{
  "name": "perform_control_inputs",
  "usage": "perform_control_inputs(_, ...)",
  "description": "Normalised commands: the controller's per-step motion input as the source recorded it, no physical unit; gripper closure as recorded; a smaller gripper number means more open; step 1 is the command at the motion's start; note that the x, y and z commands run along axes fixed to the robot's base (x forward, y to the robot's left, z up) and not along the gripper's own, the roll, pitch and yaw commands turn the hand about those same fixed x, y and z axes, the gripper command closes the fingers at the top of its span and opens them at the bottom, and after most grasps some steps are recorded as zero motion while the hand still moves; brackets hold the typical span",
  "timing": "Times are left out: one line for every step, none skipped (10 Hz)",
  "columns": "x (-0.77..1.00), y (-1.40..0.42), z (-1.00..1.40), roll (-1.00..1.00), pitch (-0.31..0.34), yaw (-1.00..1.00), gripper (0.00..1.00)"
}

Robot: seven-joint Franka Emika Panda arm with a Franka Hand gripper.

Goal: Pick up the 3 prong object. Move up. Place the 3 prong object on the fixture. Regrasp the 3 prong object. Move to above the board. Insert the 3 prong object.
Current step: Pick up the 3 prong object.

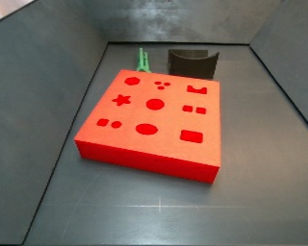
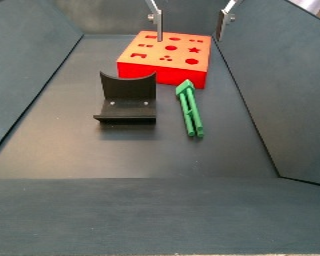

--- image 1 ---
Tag black curved fixture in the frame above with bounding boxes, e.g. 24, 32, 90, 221
168, 49, 220, 80

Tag red block with shaped holes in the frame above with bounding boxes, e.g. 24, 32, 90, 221
75, 70, 222, 183

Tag green three prong object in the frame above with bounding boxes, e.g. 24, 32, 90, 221
136, 48, 151, 73

